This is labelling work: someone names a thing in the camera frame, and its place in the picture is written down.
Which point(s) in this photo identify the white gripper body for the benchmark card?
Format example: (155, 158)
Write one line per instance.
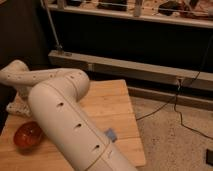
(23, 92)

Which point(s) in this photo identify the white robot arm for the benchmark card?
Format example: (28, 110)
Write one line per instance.
(53, 96)

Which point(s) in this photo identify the red bowl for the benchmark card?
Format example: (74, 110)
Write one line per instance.
(28, 135)

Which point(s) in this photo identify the wooden table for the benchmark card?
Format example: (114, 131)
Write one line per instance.
(109, 106)

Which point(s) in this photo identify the white shelf with clutter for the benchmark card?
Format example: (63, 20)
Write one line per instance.
(178, 12)

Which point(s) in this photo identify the black box on floor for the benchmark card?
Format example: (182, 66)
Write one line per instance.
(209, 157)

